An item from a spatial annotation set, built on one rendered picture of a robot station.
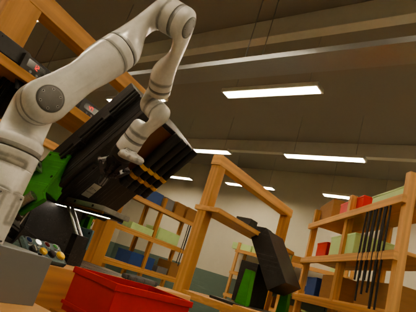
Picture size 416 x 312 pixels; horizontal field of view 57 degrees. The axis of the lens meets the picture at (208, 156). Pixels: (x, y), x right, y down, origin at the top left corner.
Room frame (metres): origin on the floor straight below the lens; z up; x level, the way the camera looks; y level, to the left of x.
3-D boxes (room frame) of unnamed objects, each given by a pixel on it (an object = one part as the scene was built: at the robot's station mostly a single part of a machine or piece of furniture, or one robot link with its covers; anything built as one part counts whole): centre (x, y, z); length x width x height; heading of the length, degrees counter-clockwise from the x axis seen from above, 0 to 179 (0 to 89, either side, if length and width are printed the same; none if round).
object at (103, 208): (1.58, 0.42, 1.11); 0.39 x 0.16 x 0.03; 59
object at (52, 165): (1.46, 0.54, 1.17); 0.13 x 0.12 x 0.20; 149
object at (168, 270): (7.57, 0.68, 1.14); 2.45 x 0.55 x 2.28; 139
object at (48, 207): (1.72, 0.61, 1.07); 0.30 x 0.18 x 0.34; 149
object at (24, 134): (0.77, 0.37, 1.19); 0.09 x 0.09 x 0.17; 38
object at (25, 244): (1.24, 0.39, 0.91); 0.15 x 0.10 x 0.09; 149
